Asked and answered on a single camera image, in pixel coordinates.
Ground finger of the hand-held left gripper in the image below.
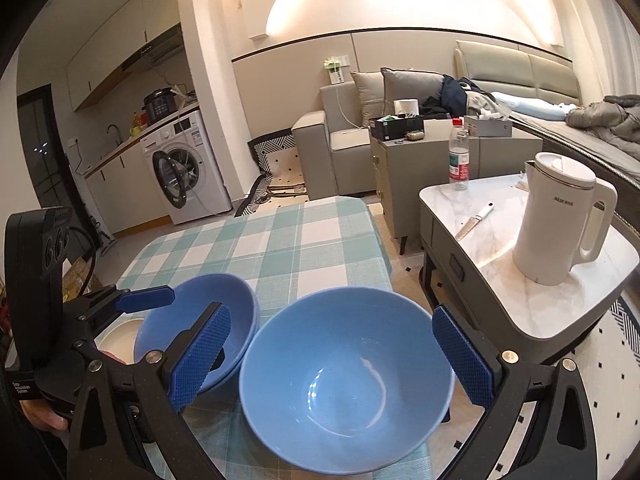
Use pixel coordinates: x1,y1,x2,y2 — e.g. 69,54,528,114
70,337,161,386
75,284,175,326

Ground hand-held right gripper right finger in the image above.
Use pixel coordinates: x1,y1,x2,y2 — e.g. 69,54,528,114
431,304,601,480

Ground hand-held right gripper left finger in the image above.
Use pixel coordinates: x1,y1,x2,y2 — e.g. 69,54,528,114
65,301,233,480

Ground cream plate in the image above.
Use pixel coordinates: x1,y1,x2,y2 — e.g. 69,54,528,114
95,317,146,366

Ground person's left hand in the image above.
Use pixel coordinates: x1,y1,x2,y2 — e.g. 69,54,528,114
20,397,68,432

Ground floor mop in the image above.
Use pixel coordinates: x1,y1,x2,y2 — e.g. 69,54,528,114
89,212,118,253

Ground marble side table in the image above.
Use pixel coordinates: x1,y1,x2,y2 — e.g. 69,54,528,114
419,172,640,361

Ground kitchen counter cabinet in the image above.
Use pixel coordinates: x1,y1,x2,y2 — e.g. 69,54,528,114
82,102,201,236

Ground kitchen knife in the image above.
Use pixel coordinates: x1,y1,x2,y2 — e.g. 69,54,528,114
455,202,496,241

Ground white washing machine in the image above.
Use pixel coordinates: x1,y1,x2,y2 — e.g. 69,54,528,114
140,109,233,226

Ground dark glass door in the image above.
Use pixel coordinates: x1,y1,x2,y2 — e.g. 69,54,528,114
17,85,103,266

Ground green checked tablecloth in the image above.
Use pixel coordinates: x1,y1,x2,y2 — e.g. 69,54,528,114
117,196,433,480

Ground dotted floor rug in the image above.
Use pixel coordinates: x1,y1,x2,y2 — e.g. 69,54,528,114
390,255,640,480

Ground white electric kettle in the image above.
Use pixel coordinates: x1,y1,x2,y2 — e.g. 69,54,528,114
512,151,618,286

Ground grey side cabinet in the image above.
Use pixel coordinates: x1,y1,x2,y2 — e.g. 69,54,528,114
370,125,531,256

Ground patterned folding mat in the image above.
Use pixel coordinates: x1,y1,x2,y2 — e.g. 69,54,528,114
234,135,308,218

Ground black pressure cooker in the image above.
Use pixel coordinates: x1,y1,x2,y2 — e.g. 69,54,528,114
143,89,178,123

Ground plastic water bottle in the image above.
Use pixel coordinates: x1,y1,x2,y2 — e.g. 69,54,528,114
448,117,472,191

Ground grey sofa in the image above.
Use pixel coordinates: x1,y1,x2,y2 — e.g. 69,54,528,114
291,82,391,201

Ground grey tissue box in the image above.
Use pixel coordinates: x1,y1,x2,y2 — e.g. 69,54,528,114
464,114,513,138

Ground black box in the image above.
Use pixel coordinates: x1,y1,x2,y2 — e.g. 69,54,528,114
369,115,426,142

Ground range hood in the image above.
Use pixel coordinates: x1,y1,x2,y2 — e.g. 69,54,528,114
122,22,183,73

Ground navy clothes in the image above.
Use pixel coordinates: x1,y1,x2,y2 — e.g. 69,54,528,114
440,76,496,116

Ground light blue pillow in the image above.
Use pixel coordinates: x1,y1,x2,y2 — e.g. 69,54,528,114
492,91,576,121

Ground dark grey pillow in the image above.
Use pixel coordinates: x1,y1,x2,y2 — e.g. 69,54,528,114
381,67,446,111

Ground grey duvet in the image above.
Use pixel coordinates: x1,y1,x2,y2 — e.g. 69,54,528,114
565,94,640,148

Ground light grey pillow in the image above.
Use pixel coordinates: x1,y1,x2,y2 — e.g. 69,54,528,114
350,70,388,116

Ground bed with padded headboard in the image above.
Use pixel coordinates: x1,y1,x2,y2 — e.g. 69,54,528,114
455,40,640,186

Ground white curtain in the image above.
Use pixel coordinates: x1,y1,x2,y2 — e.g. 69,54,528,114
570,0,640,96

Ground black cable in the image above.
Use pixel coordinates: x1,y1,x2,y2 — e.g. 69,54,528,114
69,224,98,297

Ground white wall cabinets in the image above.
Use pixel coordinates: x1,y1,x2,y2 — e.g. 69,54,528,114
66,0,178,111

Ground wall socket with green plug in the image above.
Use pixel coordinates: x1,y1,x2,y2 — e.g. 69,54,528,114
322,55,351,86

